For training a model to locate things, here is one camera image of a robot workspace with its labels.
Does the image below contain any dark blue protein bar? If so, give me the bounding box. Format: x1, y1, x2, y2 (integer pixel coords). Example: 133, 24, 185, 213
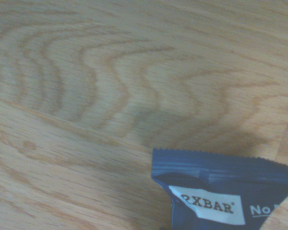
151, 148, 288, 230

